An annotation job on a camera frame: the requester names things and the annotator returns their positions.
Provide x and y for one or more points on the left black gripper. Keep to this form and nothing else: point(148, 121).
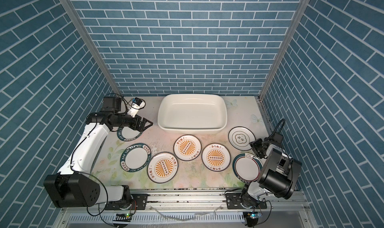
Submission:
point(141, 127)

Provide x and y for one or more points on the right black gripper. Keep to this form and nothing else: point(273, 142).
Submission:
point(256, 144)

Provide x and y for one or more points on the white plate black flower outline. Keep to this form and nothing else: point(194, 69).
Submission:
point(240, 138)

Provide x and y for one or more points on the green red rim plate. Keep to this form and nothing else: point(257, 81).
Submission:
point(247, 167)

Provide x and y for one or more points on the orange sunburst plate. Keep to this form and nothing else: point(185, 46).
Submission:
point(216, 157)
point(187, 148)
point(162, 168)

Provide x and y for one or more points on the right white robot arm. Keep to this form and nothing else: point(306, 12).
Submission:
point(277, 177)

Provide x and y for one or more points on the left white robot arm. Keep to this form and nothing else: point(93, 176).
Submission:
point(73, 185)

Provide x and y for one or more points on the white plastic bin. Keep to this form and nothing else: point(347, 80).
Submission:
point(192, 114)

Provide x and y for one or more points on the far green rim text plate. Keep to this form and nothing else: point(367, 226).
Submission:
point(127, 135)

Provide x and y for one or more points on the green rim text plate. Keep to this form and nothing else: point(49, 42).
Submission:
point(135, 157)
point(127, 135)

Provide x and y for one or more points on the near green rim text plate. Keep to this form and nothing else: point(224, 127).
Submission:
point(135, 157)

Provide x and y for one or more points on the right green circuit board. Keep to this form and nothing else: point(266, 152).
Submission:
point(254, 216)

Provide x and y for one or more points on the green circuit board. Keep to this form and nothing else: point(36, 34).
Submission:
point(254, 216)
point(123, 218)

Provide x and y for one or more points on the left green circuit board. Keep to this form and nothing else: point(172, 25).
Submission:
point(123, 218)

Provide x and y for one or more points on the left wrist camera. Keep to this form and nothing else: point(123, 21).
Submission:
point(137, 103)

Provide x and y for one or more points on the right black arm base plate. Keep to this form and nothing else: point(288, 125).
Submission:
point(237, 201)

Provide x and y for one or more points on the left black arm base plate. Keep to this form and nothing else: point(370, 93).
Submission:
point(136, 202)

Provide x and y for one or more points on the aluminium mounting rail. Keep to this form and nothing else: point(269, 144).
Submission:
point(208, 200)

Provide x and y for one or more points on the white slotted cable duct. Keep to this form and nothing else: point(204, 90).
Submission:
point(156, 218)

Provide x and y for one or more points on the left aluminium corner post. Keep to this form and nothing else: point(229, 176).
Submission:
point(77, 22)

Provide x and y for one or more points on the aluminium corner post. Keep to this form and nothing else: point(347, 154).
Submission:
point(284, 46)
point(77, 22)

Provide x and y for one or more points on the right aluminium corner post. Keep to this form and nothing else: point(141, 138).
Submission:
point(284, 46)

